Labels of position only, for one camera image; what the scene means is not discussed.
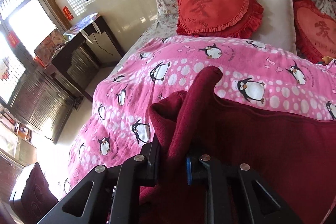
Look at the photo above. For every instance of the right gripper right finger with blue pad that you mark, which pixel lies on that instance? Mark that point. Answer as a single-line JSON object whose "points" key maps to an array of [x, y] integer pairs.
{"points": [[237, 194]]}

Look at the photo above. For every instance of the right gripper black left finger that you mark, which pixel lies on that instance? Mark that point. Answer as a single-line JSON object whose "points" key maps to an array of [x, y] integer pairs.
{"points": [[109, 195]]}

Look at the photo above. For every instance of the dark red fleece garment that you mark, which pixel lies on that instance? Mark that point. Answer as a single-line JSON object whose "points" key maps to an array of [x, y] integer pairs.
{"points": [[294, 154]]}

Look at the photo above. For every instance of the pink penguin print blanket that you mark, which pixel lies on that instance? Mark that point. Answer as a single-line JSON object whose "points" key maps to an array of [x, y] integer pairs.
{"points": [[254, 73]]}

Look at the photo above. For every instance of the dark maroon floor cushion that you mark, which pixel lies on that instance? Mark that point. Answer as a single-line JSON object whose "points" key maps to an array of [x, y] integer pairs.
{"points": [[37, 199]]}

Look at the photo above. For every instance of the dark wooden desk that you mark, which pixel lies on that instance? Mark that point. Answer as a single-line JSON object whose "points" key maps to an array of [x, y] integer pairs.
{"points": [[73, 65]]}

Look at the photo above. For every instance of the white plain pillow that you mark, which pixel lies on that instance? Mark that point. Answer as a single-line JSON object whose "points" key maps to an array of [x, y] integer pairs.
{"points": [[277, 25]]}

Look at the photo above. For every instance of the red heart cushion right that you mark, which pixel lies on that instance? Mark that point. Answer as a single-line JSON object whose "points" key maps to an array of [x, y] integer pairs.
{"points": [[315, 32]]}

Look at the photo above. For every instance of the red heart cushion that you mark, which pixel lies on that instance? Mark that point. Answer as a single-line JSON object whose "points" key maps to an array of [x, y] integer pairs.
{"points": [[315, 32], [221, 18]]}

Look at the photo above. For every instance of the red heart cushion left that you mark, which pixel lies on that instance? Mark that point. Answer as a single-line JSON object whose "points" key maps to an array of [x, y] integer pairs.
{"points": [[221, 18]]}

